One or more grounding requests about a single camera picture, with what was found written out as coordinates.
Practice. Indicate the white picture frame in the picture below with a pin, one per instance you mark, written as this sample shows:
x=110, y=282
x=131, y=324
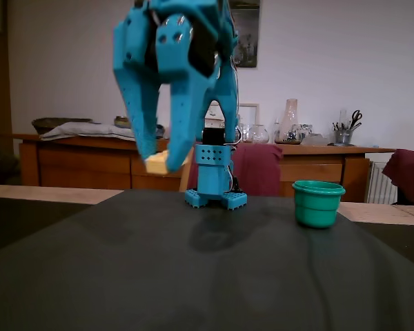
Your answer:
x=257, y=113

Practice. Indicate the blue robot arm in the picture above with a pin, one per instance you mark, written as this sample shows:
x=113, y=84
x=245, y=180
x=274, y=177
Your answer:
x=212, y=182

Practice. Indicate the black table mat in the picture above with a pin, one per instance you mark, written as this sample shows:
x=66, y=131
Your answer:
x=400, y=241
x=20, y=220

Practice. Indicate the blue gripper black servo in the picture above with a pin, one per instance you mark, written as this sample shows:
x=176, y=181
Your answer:
x=183, y=114

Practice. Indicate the white radiator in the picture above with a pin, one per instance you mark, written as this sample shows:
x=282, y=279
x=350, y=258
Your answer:
x=383, y=186

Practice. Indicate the grey rubber mat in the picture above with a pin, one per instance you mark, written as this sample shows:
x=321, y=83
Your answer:
x=207, y=276

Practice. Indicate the round glass bowl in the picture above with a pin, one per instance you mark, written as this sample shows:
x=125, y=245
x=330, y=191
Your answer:
x=258, y=135

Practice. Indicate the wooden sideboard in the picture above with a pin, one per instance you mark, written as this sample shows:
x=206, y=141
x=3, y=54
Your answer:
x=89, y=165

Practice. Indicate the green plastic cup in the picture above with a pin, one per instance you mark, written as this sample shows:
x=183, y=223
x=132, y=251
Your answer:
x=317, y=210

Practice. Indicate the clear glass jar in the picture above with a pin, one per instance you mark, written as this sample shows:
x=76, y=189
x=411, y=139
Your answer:
x=245, y=132

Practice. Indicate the dark red covered chair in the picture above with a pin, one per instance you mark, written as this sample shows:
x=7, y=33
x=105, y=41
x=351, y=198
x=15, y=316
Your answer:
x=410, y=176

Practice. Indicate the dark shallow bowl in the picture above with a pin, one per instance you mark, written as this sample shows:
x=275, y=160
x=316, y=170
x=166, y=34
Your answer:
x=45, y=124

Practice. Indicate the pink glass vase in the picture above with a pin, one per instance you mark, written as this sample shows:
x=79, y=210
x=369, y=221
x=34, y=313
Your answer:
x=290, y=120

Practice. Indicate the grey pen holder cup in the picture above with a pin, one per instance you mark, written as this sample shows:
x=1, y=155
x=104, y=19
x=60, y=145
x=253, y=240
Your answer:
x=343, y=138

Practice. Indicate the maroon chair cloth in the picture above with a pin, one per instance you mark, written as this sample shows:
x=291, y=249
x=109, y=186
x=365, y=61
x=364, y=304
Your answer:
x=258, y=169

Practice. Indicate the lake landscape painting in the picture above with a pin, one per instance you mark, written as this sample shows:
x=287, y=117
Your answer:
x=248, y=34

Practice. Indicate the cream lego brick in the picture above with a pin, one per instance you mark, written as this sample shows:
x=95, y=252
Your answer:
x=157, y=166

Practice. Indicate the small ceramic pot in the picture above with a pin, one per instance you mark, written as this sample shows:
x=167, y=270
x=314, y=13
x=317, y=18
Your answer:
x=121, y=122

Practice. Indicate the black plug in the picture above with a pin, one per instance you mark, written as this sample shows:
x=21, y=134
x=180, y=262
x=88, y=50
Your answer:
x=237, y=187

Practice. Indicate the grey stone slab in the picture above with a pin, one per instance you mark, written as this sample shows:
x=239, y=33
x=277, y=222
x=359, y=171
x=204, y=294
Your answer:
x=315, y=140

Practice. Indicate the white blue patterned mug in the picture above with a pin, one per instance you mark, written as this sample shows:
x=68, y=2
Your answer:
x=306, y=129

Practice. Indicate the grey folded cloth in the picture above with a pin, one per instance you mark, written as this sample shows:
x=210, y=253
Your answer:
x=89, y=131

